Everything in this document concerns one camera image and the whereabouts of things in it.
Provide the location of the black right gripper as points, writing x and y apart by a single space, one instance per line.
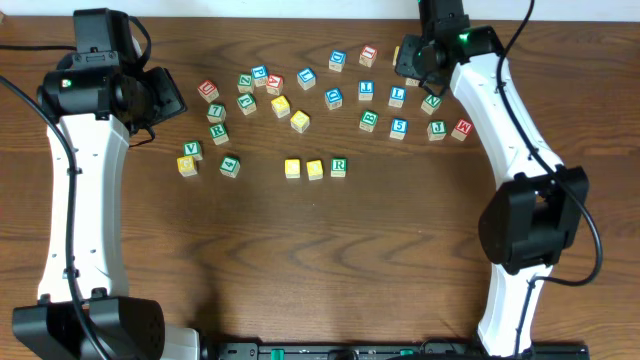
410 58

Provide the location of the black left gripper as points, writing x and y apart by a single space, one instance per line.
167 93

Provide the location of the blue l letter block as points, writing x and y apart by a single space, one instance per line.
306 78
397 96

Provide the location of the green r letter block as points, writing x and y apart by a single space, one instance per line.
339 167
219 133

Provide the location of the yellow C letter block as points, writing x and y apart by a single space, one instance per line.
292 168

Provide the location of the yellow O letter block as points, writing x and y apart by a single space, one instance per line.
315 170

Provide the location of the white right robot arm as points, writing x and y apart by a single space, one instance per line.
539 202

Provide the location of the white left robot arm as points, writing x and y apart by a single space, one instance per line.
99 96

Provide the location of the yellow S letter block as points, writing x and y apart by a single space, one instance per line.
395 57

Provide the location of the blue X letter block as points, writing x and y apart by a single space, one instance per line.
412 82

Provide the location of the green N letter block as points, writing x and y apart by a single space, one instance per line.
431 104

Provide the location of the red U letter block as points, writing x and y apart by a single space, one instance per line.
208 91

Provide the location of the red I letter block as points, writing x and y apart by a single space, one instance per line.
368 56

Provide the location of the green V letter block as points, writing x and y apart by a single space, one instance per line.
193 149

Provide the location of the green 7 number block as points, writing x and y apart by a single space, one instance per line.
216 113

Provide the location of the blue I letter block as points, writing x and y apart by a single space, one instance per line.
366 90

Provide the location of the blue 5 number block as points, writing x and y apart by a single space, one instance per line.
398 129

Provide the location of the yellow G letter block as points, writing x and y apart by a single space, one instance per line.
187 166

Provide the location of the green J letter block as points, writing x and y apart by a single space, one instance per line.
437 130

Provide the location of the green B letter block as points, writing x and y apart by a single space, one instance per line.
368 121

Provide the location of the blue D letter block upper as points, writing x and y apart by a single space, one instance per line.
337 61

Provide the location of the blue d letter block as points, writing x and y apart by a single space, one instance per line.
337 61
333 98

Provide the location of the red M letter block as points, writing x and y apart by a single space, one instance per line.
462 129

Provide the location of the green Z letter block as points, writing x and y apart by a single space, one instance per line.
245 83

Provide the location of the blue D letter block lower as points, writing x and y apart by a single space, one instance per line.
333 98

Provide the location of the green 4 number block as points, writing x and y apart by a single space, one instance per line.
230 166

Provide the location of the blue P letter block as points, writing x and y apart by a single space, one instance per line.
259 75

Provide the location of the red A letter block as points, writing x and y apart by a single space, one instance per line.
274 84

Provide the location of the yellow block beside R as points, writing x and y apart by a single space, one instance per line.
281 106

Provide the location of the yellow block upper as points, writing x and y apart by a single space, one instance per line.
300 121

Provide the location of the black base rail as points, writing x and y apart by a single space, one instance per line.
430 349

